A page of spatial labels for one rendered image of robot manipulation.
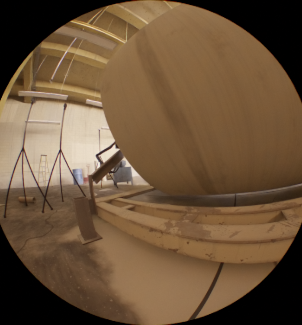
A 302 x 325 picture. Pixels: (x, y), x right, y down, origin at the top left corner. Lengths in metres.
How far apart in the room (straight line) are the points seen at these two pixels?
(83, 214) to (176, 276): 0.49
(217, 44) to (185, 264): 0.69
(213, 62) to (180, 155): 0.34
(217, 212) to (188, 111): 0.32
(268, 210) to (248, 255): 0.16
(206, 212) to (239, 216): 0.11
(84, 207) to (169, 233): 0.45
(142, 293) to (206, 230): 0.25
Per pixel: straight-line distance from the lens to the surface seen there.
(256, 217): 0.39
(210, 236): 0.27
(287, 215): 0.38
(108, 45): 3.82
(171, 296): 0.38
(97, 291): 0.43
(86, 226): 0.65
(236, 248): 0.27
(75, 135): 9.62
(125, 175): 3.22
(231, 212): 0.38
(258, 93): 0.38
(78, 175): 6.79
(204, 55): 0.39
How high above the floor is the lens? 0.34
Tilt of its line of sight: 4 degrees up
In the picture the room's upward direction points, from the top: 7 degrees counter-clockwise
